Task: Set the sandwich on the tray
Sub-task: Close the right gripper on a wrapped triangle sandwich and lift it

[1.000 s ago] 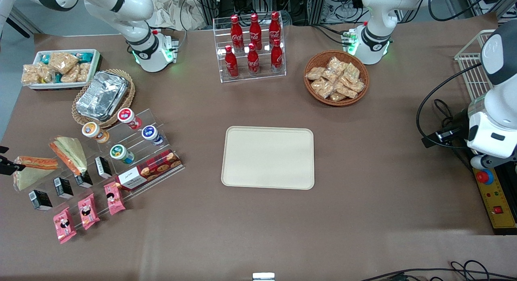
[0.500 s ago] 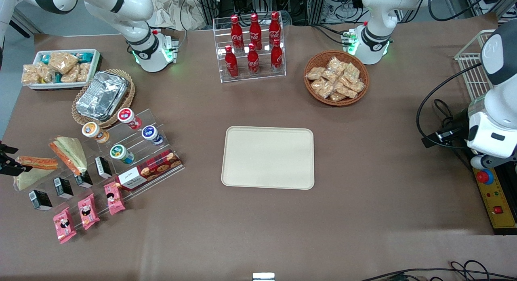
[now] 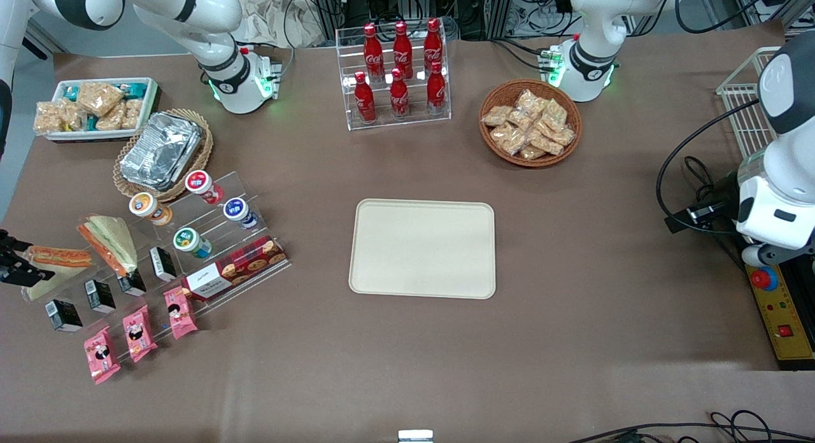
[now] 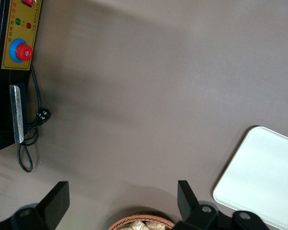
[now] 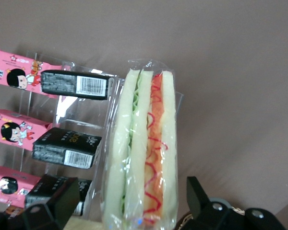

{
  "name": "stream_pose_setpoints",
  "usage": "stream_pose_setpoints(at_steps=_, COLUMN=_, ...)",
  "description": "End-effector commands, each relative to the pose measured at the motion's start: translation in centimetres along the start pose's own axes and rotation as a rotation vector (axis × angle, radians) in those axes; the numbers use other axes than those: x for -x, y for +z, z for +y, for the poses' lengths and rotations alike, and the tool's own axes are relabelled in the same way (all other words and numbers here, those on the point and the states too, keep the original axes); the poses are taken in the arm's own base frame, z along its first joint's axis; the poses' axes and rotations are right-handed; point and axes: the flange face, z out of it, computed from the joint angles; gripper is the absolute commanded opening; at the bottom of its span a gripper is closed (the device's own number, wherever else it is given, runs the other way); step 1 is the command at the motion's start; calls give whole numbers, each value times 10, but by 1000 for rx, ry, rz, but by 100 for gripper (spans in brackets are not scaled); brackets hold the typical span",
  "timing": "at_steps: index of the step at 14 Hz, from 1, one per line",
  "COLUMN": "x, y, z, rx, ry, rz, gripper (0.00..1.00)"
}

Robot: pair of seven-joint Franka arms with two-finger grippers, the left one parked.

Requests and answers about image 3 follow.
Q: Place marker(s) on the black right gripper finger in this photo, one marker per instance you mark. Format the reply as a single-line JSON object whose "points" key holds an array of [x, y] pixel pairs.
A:
{"points": [[25, 277], [14, 249]]}

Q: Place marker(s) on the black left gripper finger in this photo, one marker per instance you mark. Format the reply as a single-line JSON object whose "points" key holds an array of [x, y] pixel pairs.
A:
{"points": [[681, 223], [708, 209]]}

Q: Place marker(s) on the triangle sandwich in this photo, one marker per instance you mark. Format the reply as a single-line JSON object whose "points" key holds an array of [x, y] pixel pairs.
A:
{"points": [[60, 258], [111, 239]]}

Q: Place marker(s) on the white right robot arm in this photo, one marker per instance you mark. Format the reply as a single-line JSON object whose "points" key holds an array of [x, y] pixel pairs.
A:
{"points": [[210, 42]]}

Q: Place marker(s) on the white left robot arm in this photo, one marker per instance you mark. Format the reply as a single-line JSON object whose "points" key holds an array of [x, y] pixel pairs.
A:
{"points": [[592, 48]]}

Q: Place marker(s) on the beige plastic tray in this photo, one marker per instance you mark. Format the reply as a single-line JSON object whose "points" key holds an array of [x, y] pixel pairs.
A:
{"points": [[423, 249]]}

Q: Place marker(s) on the small black carton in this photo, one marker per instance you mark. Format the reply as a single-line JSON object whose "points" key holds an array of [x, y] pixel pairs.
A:
{"points": [[134, 282], [100, 296], [63, 316], [164, 265]]}

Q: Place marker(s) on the pink snack pouch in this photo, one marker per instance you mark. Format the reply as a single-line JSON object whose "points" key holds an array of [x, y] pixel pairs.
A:
{"points": [[180, 314], [100, 356], [139, 333]]}

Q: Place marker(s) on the yellow emergency stop box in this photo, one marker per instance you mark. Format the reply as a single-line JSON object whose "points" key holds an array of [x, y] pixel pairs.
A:
{"points": [[786, 331]]}

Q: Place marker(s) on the brown table cover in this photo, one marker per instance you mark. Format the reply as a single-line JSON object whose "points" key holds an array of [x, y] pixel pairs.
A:
{"points": [[573, 303]]}

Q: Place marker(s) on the orange lid yogurt cup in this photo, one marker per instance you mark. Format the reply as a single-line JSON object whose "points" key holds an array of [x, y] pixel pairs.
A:
{"points": [[144, 205]]}

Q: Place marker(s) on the teal snack pack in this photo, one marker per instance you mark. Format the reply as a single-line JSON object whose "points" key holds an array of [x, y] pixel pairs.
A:
{"points": [[70, 91], [135, 88], [91, 125]]}

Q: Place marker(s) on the clear-wrapped rice cracker packet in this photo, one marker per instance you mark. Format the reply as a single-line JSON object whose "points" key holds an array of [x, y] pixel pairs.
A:
{"points": [[507, 137], [554, 114], [531, 152], [563, 136], [527, 101], [521, 119], [547, 142], [496, 116]]}

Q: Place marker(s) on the green lid yogurt cup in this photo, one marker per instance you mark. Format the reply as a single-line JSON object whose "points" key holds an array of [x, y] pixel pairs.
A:
{"points": [[186, 239]]}

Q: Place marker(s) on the large puffed snack pack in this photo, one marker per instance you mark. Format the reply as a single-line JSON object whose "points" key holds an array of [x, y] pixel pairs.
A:
{"points": [[99, 98]]}

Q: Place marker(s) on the aluminium foil container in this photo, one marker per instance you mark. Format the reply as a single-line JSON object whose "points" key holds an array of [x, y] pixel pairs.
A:
{"points": [[159, 150]]}

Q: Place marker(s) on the clear acrylic step display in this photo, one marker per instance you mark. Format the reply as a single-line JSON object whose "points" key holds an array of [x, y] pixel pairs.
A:
{"points": [[191, 217]]}

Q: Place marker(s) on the white rectangular bin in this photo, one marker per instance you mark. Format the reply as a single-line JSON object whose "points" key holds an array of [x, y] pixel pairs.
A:
{"points": [[151, 105]]}

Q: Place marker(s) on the red lid yogurt cup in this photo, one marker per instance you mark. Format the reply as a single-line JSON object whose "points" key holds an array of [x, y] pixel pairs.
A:
{"points": [[202, 183]]}

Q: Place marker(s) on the red plaid cookie box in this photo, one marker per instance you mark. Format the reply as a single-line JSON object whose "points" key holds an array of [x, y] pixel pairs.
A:
{"points": [[235, 268]]}

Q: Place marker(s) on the oval wicker basket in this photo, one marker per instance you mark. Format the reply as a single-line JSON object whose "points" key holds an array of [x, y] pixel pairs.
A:
{"points": [[204, 150]]}

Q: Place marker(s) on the blue lid yogurt cup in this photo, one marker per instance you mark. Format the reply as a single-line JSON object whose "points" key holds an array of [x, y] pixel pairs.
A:
{"points": [[236, 209]]}

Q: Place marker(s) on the round wicker basket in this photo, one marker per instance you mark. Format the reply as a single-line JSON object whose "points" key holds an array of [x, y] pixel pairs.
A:
{"points": [[493, 93]]}

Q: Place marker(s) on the red cola bottle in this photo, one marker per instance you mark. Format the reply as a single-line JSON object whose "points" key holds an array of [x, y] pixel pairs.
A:
{"points": [[373, 55], [399, 98], [402, 51], [436, 90], [433, 45], [365, 102]]}

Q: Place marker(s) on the clear acrylic bottle rack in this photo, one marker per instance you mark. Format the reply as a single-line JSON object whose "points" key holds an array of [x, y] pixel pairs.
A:
{"points": [[417, 121]]}

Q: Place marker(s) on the crumpled white cloth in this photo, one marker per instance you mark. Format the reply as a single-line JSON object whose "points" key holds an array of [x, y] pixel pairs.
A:
{"points": [[267, 23]]}

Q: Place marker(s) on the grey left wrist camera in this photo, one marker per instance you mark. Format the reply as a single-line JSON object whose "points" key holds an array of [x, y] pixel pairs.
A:
{"points": [[761, 255]]}

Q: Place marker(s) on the aluminium frame rack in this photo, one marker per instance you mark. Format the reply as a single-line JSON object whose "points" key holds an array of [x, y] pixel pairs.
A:
{"points": [[490, 10]]}

